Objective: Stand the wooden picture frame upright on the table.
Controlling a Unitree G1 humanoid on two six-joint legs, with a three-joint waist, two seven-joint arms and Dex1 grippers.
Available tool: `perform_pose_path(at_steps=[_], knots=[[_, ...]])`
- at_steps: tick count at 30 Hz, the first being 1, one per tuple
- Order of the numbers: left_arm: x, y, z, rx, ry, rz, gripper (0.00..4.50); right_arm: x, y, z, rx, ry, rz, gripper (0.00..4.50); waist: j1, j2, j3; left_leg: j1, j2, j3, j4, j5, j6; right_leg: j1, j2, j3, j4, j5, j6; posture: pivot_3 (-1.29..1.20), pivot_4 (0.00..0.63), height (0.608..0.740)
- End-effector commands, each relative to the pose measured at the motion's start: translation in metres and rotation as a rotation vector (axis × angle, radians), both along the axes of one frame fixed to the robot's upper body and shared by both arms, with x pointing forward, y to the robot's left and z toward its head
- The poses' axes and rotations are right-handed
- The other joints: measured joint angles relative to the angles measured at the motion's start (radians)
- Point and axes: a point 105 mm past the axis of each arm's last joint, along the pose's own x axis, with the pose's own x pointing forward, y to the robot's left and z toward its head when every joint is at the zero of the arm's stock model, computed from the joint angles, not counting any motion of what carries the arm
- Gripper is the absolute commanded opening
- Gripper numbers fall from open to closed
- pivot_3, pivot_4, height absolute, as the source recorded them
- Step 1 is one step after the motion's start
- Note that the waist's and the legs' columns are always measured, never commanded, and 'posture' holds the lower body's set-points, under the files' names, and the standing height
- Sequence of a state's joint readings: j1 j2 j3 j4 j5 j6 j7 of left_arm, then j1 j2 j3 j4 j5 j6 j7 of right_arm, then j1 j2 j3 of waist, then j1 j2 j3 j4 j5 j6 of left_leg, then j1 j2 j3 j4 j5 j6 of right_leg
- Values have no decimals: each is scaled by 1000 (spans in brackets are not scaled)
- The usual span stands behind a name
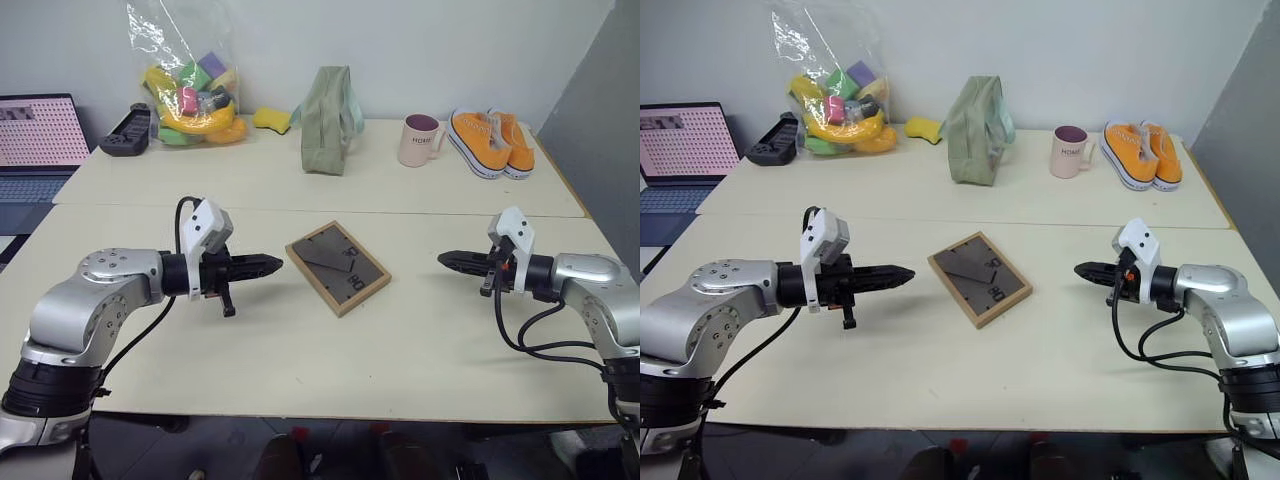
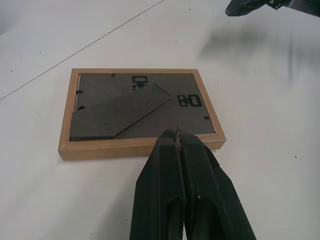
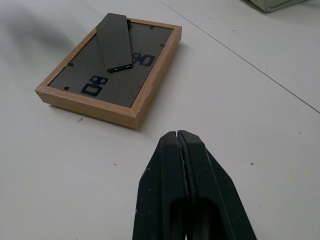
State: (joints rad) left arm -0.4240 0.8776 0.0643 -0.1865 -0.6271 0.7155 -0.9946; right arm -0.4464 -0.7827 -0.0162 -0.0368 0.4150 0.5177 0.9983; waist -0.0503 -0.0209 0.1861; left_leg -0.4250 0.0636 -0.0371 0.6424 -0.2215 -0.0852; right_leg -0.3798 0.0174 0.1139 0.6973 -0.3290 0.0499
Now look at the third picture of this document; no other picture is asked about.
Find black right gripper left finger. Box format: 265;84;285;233
132;130;190;240

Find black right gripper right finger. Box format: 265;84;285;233
176;129;258;240

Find pale green object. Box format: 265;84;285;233
247;0;305;13

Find wooden picture frame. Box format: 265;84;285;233
34;13;183;131

